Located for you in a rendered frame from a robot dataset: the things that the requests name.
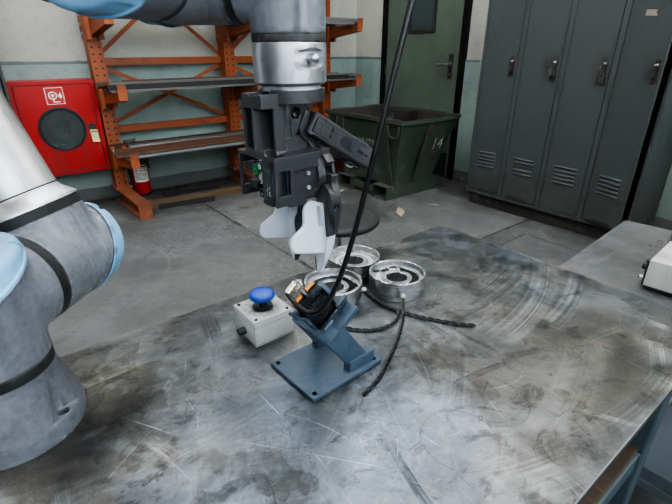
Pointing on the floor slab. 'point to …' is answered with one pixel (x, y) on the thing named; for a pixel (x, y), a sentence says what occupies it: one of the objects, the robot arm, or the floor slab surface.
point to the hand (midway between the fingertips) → (311, 254)
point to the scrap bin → (396, 147)
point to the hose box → (67, 126)
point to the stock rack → (122, 152)
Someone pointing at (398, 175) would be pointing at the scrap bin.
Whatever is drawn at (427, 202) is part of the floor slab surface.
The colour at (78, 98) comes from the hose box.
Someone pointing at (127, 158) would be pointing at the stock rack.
